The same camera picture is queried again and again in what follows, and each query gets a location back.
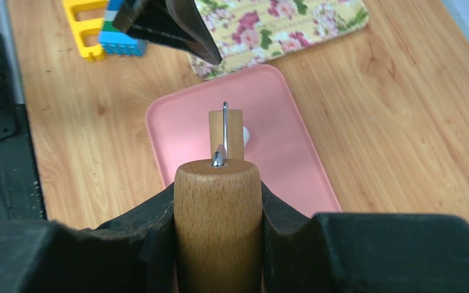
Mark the blue green toy brick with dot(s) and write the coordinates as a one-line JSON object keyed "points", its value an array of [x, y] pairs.
{"points": [[115, 42]]}

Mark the pink plastic tray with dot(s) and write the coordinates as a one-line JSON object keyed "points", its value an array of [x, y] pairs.
{"points": [[279, 143]]}

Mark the wooden double-ended roller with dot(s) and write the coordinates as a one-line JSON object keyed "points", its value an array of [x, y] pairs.
{"points": [[218, 215]]}

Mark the floral cutting mat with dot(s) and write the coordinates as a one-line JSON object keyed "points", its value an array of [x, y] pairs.
{"points": [[249, 33]]}

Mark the yellow triangular toy block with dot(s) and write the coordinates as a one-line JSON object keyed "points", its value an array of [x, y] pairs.
{"points": [[81, 29]]}

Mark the white dough ball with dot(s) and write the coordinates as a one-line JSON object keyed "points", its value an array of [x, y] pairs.
{"points": [[246, 135]]}

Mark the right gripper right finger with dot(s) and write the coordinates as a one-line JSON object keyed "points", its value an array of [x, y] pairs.
{"points": [[362, 252]]}

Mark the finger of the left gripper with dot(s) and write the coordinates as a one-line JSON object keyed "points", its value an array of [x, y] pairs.
{"points": [[172, 23]]}

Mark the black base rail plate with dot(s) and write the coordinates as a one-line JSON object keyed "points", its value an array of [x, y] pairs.
{"points": [[21, 196]]}

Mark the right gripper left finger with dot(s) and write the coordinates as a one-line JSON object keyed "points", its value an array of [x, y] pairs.
{"points": [[134, 252]]}

